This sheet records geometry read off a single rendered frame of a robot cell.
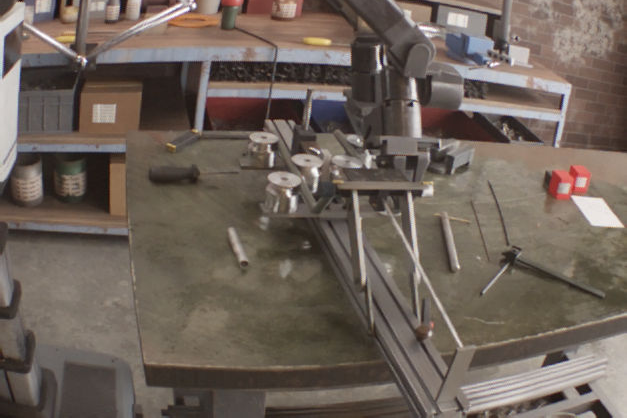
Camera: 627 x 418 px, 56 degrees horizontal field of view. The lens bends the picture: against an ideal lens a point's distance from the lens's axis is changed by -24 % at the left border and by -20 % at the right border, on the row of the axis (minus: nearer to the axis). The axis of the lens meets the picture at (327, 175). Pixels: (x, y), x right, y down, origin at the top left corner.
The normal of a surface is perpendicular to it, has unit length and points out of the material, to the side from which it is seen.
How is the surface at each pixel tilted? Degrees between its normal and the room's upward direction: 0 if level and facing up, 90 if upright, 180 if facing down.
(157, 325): 0
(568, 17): 90
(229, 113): 90
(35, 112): 90
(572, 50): 90
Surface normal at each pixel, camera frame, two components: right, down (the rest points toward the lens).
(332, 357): 0.14, -0.90
